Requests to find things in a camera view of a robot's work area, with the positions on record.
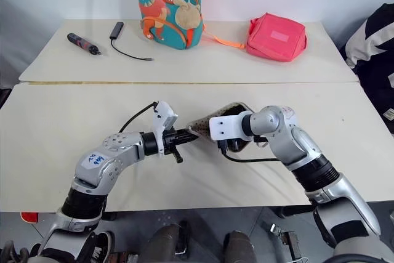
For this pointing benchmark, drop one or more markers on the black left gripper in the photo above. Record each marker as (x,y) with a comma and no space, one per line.
(169,143)

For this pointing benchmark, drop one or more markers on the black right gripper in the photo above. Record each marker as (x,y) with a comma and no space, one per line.
(231,146)

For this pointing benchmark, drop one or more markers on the grey checked fabric pouch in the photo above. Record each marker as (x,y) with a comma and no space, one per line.
(203,126)

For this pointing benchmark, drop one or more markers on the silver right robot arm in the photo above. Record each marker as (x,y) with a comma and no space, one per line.
(277,121)

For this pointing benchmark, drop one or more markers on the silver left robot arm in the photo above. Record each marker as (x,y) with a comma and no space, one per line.
(120,146)

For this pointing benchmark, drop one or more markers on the black stand foot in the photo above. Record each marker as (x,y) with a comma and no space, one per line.
(183,238)

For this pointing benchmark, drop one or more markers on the brown rounded shape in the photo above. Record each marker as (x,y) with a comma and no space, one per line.
(164,244)
(238,247)

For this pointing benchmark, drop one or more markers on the pink fabric pouch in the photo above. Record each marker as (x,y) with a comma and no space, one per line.
(274,38)

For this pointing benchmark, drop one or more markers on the teal dinosaur backpack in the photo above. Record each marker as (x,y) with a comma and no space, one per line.
(157,10)

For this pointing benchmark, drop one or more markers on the black sneaker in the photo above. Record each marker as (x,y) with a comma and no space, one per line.
(100,246)

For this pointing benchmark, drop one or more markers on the black red electric screwdriver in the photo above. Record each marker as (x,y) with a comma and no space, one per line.
(81,42)

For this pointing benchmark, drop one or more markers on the black and white jacket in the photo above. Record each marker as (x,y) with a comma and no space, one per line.
(375,69)

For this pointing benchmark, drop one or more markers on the red object under table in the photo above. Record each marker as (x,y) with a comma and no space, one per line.
(29,217)

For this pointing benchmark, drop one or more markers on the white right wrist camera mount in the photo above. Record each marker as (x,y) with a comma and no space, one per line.
(224,126)

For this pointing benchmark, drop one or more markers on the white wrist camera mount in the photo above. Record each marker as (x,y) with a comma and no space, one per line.
(166,115)
(224,126)

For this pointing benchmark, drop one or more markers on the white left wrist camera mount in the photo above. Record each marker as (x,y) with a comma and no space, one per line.
(166,115)

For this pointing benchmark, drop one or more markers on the black metal floor bracket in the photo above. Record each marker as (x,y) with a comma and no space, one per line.
(294,244)

